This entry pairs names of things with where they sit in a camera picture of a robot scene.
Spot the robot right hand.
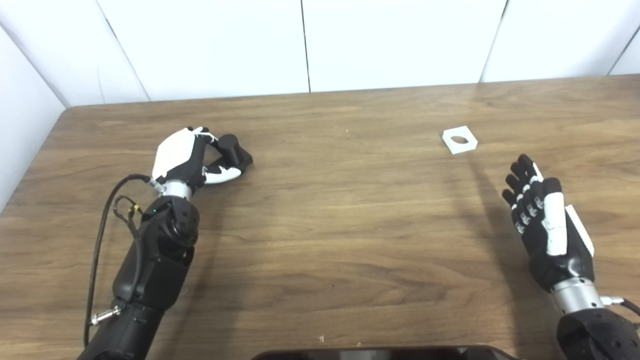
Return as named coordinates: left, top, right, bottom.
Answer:
left=501, top=153, right=606, bottom=315

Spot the black peg with square base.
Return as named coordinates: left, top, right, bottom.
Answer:
left=202, top=133, right=254, bottom=176

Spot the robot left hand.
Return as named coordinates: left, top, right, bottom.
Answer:
left=151, top=126, right=244, bottom=201

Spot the white square piece with hole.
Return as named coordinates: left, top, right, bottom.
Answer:
left=442, top=125, right=478, bottom=155

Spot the dark glossy robot chest edge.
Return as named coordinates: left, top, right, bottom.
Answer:
left=250, top=345, right=521, bottom=360

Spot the thin black wire yellow plug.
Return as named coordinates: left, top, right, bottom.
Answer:
left=113, top=195, right=146, bottom=238

